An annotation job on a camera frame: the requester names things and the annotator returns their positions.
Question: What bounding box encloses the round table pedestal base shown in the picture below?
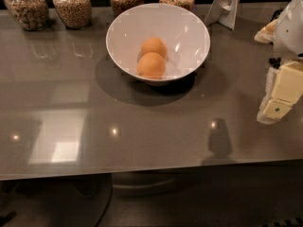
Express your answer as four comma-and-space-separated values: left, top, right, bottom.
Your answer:
112, 170, 199, 198

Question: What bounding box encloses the white ceramic bowl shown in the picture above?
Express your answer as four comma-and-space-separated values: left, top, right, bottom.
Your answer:
106, 3, 210, 86

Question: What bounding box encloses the white folded stand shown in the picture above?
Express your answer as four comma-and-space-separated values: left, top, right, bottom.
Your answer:
205, 0, 240, 30

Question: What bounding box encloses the far left grain jar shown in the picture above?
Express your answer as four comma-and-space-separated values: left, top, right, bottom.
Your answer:
4, 0, 49, 31

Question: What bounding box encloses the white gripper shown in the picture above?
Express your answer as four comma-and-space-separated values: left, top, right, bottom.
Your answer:
255, 0, 303, 124

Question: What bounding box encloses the orange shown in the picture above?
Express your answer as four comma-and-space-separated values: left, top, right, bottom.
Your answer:
141, 37, 168, 59
136, 52, 166, 79

